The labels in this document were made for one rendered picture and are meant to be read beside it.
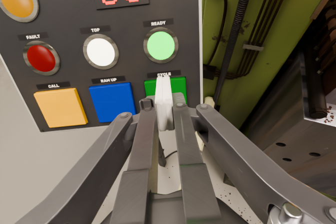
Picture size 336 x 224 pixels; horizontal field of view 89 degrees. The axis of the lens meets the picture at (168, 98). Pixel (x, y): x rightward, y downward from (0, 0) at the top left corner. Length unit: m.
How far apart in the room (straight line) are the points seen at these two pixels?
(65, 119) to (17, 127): 1.61
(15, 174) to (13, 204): 0.21
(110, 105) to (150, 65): 0.11
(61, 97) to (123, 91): 0.11
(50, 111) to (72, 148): 1.20
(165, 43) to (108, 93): 0.14
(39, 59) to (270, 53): 0.56
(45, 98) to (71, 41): 0.12
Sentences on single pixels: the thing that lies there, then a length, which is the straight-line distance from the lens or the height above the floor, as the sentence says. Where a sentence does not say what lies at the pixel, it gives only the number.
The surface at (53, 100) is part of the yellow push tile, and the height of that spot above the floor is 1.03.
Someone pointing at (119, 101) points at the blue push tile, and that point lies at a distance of 0.33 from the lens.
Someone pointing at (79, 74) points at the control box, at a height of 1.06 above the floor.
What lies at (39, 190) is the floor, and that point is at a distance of 1.61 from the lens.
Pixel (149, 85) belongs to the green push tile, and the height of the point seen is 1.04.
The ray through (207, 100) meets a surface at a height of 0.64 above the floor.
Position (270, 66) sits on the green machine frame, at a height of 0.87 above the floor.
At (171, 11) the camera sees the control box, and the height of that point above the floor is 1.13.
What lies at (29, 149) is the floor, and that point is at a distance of 1.80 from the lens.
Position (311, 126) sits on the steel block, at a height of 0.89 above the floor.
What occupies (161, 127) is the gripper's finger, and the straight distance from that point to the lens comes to 0.15.
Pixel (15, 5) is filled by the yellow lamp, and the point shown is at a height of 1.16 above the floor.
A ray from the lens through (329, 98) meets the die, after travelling 0.53.
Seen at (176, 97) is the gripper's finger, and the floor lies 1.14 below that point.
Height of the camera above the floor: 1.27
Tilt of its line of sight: 55 degrees down
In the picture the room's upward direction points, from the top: 7 degrees counter-clockwise
